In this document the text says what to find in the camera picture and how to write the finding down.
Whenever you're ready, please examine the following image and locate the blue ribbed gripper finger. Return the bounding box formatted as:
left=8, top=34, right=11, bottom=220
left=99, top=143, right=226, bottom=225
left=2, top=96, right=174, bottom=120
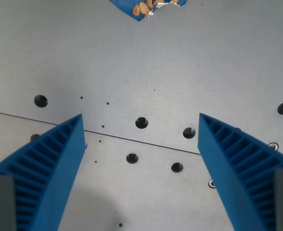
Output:
left=197, top=112, right=283, bottom=231
left=0, top=113, right=87, bottom=231

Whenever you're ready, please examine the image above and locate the blue snack bag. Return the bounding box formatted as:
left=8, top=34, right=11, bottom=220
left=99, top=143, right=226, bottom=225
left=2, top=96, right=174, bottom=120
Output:
left=109, top=0, right=188, bottom=22

